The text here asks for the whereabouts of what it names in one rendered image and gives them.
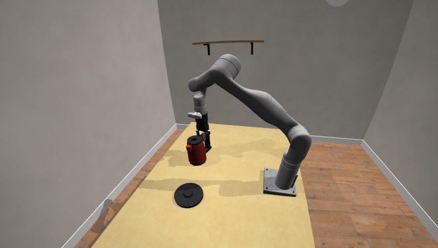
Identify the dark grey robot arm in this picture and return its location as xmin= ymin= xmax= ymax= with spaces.
xmin=188 ymin=54 xmax=312 ymax=190

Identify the black round disc with center stud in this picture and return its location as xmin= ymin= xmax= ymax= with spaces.
xmin=174 ymin=183 xmax=204 ymax=208

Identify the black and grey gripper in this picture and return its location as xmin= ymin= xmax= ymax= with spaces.
xmin=188 ymin=105 xmax=209 ymax=142

